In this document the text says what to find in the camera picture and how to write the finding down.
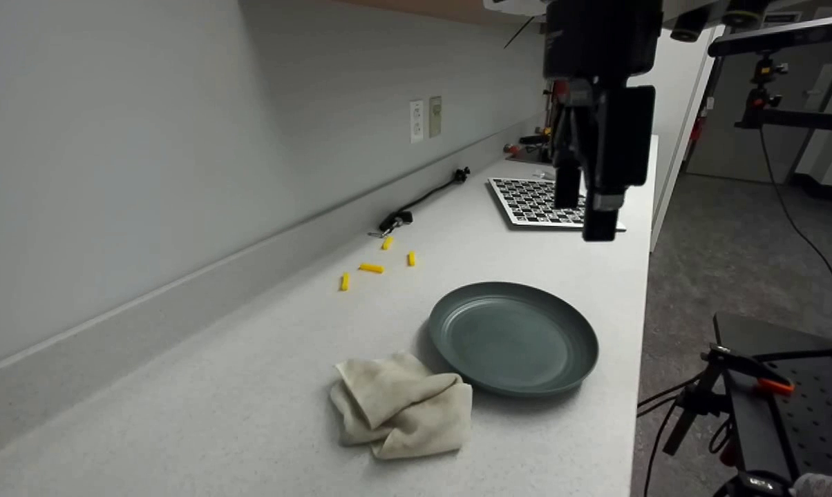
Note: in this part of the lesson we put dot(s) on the black perforated table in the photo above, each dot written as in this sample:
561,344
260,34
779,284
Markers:
819,415

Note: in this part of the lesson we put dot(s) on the grey cloth roll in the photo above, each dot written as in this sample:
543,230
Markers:
825,487

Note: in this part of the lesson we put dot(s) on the beige wall outlet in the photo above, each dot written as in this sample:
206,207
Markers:
435,117

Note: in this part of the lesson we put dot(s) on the black white checkerboard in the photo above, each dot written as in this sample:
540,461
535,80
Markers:
525,202

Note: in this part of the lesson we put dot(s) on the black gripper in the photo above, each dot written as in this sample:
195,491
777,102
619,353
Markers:
604,37

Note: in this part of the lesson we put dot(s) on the black mounting clamps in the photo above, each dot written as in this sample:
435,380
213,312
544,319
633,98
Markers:
529,148

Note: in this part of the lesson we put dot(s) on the dark green round plate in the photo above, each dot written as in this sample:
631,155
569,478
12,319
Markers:
515,338

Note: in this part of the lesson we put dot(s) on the black bar camera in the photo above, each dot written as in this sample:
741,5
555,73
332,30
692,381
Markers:
774,37

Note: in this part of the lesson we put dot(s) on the beige wiping cloth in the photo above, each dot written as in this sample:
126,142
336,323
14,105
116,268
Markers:
401,403

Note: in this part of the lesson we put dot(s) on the white wall outlet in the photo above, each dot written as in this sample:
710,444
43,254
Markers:
414,119

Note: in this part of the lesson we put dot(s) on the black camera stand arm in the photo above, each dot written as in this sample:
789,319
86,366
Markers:
761,92

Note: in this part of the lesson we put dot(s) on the small yellow piece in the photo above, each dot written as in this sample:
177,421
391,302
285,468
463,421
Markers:
409,258
387,244
372,268
344,282

